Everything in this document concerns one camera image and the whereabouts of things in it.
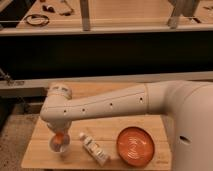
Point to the orange plate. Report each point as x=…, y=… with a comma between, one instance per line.
x=135, y=146

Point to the grey metal leg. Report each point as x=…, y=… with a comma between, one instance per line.
x=187, y=8

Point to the metal clamp bracket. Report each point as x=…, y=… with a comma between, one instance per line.
x=8, y=79

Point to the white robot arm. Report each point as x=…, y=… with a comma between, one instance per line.
x=188, y=103

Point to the grey metal post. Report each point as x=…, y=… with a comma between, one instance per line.
x=84, y=5

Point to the small dark tool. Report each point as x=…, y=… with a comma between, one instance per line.
x=48, y=8

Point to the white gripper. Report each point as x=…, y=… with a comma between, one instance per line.
x=59, y=127

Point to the orange pepper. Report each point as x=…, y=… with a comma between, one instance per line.
x=58, y=139

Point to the white tube bottle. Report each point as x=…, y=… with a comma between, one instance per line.
x=93, y=148

